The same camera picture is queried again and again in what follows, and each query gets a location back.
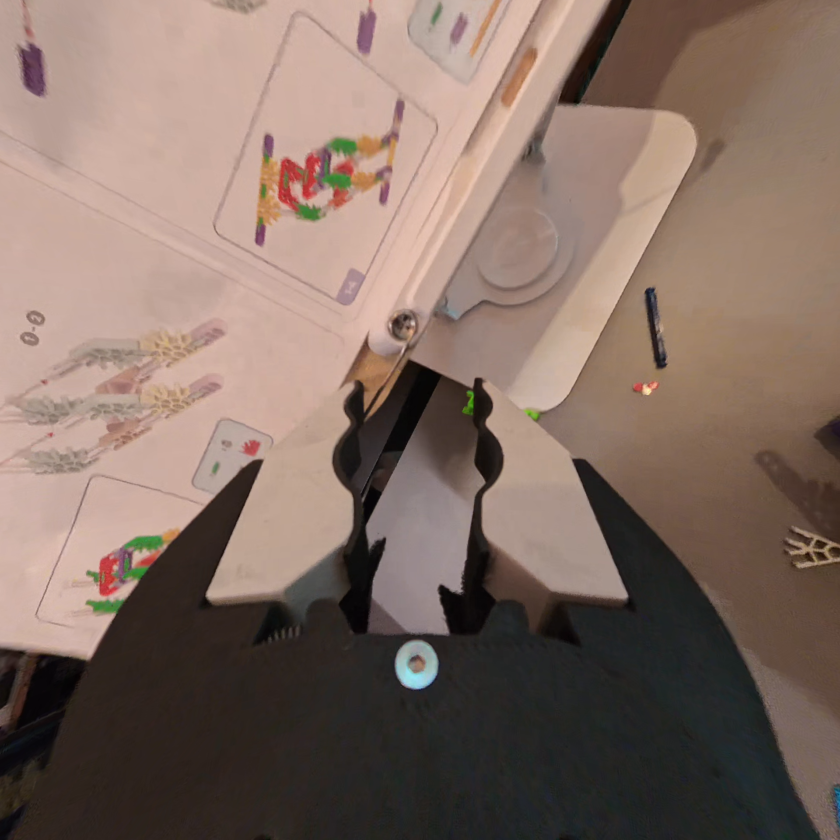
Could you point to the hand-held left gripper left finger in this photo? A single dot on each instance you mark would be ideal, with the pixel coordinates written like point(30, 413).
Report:
point(289, 538)

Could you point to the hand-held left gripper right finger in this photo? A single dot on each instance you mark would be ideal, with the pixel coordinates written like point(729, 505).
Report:
point(551, 538)

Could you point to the lime green double-ended connector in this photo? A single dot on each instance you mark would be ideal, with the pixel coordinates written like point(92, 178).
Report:
point(469, 401)

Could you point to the blue rod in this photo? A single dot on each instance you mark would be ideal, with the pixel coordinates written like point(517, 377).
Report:
point(656, 328)

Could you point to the instruction sheet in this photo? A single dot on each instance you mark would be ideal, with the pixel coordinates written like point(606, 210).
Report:
point(164, 262)

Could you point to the light grey wedge connector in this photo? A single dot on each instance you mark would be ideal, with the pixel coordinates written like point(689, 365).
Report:
point(814, 550)

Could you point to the white document stand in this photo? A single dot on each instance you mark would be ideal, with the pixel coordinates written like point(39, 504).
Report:
point(590, 262)

